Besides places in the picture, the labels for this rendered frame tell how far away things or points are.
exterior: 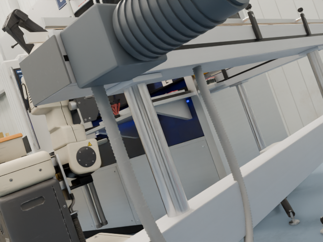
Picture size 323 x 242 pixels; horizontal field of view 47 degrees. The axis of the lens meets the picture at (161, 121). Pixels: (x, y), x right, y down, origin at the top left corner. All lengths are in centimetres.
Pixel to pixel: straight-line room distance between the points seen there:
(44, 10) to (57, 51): 272
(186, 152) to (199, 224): 167
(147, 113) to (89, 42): 24
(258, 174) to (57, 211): 92
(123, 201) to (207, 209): 223
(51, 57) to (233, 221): 53
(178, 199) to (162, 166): 7
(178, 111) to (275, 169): 124
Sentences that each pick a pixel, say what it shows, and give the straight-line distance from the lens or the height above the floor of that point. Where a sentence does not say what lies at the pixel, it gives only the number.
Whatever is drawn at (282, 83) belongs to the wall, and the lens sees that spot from 493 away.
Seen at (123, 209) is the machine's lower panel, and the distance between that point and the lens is 304.
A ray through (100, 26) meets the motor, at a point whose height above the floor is 89.
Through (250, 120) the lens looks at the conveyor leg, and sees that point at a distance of 229.
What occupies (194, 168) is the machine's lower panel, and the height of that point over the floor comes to 42.
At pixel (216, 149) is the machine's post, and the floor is 50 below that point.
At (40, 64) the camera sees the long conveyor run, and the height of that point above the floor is 90.
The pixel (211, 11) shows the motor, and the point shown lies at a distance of 47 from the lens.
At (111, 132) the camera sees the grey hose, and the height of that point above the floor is 75.
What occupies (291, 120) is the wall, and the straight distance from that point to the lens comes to 497.
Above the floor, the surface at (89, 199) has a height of 41.
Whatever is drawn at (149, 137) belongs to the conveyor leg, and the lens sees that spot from 75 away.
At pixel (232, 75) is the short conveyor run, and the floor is 89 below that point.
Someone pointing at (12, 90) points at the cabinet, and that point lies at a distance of 277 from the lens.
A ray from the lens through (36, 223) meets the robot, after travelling 160.
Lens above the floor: 72
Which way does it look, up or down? 1 degrees up
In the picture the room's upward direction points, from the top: 20 degrees counter-clockwise
